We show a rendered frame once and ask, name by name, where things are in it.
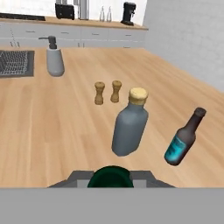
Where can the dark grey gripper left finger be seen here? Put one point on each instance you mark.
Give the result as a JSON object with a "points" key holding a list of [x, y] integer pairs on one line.
{"points": [[76, 178]]}

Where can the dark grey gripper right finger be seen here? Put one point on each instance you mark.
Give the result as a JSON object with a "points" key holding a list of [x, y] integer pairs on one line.
{"points": [[143, 178]]}

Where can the grey bottle with cork cap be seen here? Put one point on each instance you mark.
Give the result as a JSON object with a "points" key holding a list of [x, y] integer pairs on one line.
{"points": [[129, 131]]}

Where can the brown bottle with blue label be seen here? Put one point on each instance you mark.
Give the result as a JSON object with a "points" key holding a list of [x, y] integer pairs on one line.
{"points": [[182, 140]]}

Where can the wooden shaker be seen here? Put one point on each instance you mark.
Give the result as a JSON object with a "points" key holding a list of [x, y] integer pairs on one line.
{"points": [[115, 91], [99, 93]]}

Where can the grey soap dispenser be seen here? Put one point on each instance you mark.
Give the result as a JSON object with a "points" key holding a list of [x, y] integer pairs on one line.
{"points": [[54, 62]]}

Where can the dark sink basin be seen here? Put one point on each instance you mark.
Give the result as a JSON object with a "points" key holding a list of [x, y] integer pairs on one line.
{"points": [[15, 62]]}

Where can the grey cupboard run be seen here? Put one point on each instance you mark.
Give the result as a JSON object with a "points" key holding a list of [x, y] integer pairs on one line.
{"points": [[73, 36]]}

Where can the clear glass bottle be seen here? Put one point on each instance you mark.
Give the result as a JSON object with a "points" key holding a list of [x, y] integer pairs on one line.
{"points": [[109, 15], [102, 15]]}

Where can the black coffee machine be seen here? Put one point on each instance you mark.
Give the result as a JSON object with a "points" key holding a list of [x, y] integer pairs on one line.
{"points": [[128, 13]]}

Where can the black toaster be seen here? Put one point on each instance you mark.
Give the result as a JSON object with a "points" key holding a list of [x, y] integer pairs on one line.
{"points": [[64, 11]]}

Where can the steel canister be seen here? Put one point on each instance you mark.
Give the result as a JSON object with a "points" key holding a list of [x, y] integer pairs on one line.
{"points": [[83, 9]]}

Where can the black hob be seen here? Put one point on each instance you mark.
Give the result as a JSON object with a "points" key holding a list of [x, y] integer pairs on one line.
{"points": [[22, 17]]}

